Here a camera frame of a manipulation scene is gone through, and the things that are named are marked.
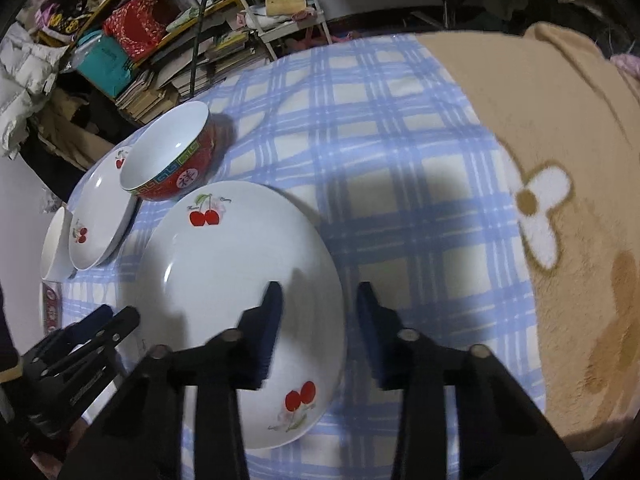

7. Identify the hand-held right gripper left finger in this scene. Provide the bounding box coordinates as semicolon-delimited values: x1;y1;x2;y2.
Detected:
59;280;285;480

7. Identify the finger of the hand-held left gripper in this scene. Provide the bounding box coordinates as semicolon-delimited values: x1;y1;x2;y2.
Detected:
47;304;115;356
45;306;142;386

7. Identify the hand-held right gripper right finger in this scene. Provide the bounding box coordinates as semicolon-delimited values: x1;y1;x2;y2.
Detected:
356;281;583;480

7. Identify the white bowl with red seal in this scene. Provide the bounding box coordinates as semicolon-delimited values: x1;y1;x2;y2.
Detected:
40;206;77;282

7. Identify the large white cherry plate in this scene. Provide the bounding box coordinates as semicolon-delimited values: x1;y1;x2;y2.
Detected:
140;180;347;451

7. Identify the small white cherry plate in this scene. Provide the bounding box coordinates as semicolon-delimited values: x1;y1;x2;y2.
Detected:
67;146;138;272

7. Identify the red patterned bowl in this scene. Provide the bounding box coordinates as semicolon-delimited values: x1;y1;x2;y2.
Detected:
119;101;217;203

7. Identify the red patterned dish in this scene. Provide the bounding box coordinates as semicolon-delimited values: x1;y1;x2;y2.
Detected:
40;281;63;336

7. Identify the black coat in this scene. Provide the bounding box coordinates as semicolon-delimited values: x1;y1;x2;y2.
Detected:
22;110;101;201

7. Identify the blue plaid blanket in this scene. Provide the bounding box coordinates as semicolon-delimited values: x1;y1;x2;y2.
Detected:
39;34;548;480

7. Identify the stack of books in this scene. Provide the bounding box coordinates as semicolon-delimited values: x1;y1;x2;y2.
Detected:
115;30;271;128

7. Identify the white puffer jacket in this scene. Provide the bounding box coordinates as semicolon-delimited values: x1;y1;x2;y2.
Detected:
0;20;71;161

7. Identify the teal box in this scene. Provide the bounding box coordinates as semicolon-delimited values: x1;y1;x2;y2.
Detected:
75;30;133;101

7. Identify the tan flower blanket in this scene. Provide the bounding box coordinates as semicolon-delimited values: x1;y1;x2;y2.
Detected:
415;22;640;448

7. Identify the red patterned bag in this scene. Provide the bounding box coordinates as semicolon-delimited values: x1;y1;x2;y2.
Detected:
102;0;168;63

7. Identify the pink plastic item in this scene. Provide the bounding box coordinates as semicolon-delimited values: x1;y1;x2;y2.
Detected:
299;24;363;53

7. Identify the purple yellow bag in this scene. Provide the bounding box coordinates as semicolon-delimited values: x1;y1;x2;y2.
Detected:
39;0;92;42

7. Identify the dark green pole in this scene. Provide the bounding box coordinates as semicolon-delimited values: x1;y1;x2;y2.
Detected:
189;0;223;93

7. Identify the white utility cart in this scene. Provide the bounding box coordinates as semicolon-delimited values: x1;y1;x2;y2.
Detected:
220;0;333;61

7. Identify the yellow metal shelf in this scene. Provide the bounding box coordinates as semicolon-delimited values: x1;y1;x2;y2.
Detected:
70;0;261;126

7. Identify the tan cardboard box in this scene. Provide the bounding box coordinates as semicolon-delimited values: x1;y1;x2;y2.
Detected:
265;0;307;17

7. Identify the pink cloth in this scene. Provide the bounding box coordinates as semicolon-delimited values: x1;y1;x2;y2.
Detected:
610;52;640;79

